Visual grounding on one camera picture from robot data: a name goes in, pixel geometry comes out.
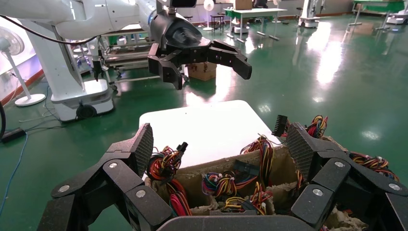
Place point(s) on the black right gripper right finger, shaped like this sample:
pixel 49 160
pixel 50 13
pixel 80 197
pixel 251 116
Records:
pixel 331 178

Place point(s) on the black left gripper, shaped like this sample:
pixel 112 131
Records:
pixel 178 32

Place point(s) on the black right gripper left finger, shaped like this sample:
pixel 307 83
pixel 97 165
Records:
pixel 121 178

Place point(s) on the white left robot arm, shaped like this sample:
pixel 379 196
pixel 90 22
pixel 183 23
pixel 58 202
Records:
pixel 95 16

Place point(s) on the brown cardboard carton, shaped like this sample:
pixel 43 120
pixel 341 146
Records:
pixel 202 71
pixel 243 3

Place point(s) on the brown cardboard divider box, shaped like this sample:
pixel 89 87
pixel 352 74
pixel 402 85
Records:
pixel 283 169

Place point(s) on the black stool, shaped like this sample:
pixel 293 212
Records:
pixel 217 16

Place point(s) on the white standing fan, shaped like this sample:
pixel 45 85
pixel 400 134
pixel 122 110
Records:
pixel 30 99
pixel 208 4

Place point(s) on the green top table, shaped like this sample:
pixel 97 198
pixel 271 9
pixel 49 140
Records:
pixel 255 11
pixel 379 6

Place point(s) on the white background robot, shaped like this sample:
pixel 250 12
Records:
pixel 308 22

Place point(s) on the black power brick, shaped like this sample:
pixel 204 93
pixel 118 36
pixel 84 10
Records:
pixel 12 134

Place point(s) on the white robot torso base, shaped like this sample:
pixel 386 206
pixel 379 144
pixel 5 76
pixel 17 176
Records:
pixel 63 73

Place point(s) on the metal frame cart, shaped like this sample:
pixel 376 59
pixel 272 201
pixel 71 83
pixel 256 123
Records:
pixel 127 59

